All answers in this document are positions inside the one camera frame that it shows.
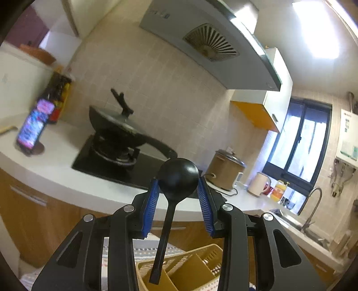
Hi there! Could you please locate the smartphone with lit screen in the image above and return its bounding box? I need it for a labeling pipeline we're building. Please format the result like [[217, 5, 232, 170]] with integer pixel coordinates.
[[16, 98, 55, 153]]

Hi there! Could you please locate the spoon on counter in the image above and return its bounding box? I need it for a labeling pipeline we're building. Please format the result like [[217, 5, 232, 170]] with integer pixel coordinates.
[[0, 124, 19, 136]]

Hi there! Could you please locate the red yellow label bottle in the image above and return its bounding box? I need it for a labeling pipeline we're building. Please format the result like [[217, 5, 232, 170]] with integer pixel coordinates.
[[50, 81, 72, 124]]

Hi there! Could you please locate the yellow plastic utensil basket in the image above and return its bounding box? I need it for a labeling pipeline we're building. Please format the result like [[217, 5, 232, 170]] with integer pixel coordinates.
[[136, 243, 225, 291]]

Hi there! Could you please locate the cream electric kettle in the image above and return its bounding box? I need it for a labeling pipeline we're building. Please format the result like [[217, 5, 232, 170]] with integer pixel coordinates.
[[247, 172, 272, 197]]

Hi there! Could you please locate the wooden cutting board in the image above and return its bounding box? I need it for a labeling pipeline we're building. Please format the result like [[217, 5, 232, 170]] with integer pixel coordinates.
[[331, 231, 353, 261]]

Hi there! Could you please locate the black plastic ladle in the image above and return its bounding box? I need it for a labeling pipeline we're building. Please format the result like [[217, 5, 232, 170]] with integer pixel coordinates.
[[149, 158, 200, 284]]

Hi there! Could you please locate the metal drawer handle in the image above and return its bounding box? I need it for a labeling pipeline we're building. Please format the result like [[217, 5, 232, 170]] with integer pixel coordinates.
[[10, 185, 47, 207]]

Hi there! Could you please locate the metal kitchen faucet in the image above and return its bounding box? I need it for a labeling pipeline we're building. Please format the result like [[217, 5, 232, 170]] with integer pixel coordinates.
[[300, 187, 323, 233]]

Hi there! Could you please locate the black power cable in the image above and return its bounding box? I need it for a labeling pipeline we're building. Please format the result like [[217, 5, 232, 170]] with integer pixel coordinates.
[[203, 173, 239, 197]]

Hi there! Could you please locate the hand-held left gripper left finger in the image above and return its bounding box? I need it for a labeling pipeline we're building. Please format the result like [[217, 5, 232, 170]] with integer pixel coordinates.
[[31, 178, 160, 291]]

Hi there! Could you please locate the round brown phone stand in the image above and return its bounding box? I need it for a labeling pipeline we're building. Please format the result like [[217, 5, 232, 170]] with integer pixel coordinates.
[[26, 142, 45, 156]]

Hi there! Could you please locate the dark framed window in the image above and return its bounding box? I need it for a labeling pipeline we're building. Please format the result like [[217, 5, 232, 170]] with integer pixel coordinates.
[[264, 96, 333, 197]]

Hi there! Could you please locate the black gas stove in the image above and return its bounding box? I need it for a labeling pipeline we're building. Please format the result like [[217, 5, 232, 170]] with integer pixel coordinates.
[[71, 134, 202, 200]]

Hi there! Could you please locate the brown wooden tray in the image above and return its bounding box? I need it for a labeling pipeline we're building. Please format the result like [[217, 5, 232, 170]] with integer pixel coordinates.
[[19, 43, 57, 65]]

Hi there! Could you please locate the brown rice cooker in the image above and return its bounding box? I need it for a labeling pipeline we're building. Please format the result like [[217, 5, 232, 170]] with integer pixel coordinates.
[[205, 149, 247, 191]]

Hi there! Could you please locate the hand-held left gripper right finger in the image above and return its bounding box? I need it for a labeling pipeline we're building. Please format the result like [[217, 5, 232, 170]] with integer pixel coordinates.
[[197, 177, 326, 291]]

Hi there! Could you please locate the glass wok lid black handle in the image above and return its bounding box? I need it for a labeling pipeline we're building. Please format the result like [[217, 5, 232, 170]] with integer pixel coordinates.
[[89, 88, 146, 135]]

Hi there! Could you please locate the grey range hood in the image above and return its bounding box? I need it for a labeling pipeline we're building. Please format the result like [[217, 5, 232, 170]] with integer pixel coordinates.
[[139, 0, 282, 92]]

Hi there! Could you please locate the yellow juice bottle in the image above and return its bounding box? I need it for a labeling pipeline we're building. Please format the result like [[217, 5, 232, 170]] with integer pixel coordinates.
[[270, 180, 290, 201]]

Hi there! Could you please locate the ceiling light panel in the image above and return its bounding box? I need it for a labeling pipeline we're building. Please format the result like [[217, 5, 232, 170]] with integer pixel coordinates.
[[292, 0, 341, 60]]

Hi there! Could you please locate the black wok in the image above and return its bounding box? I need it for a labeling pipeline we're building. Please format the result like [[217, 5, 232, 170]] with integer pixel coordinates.
[[89, 106, 178, 159]]

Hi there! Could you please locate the white orange wall cabinet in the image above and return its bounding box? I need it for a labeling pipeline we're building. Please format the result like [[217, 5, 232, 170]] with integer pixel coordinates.
[[230, 47, 293, 134]]

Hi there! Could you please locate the white water heater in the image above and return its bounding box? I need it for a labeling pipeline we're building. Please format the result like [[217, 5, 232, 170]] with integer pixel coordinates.
[[336, 109, 358, 169]]

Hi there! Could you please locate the striped woven tablecloth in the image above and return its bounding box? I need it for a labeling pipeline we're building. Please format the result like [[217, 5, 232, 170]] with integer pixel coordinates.
[[18, 238, 258, 291]]

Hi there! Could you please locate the steel sink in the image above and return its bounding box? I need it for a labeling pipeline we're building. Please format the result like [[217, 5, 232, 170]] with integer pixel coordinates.
[[270, 208, 331, 247]]

